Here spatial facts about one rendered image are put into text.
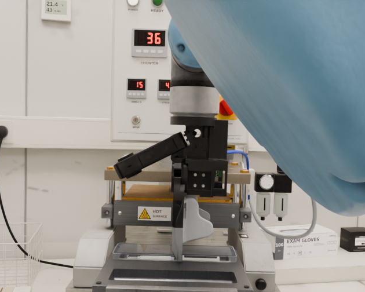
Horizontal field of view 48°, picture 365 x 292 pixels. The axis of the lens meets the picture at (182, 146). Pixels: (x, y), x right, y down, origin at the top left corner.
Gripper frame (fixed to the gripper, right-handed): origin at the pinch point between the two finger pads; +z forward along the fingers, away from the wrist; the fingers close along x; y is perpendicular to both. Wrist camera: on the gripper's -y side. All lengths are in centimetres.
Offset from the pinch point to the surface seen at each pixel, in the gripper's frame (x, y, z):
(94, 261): 3.1, -13.1, 3.9
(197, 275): -6.4, 3.2, 2.0
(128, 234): 34.4, -11.6, 7.8
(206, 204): 11.4, 5.2, -4.5
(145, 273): -6.4, -4.0, 2.0
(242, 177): 12.7, 11.7, -9.5
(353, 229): 73, 58, 14
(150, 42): 34, -8, -38
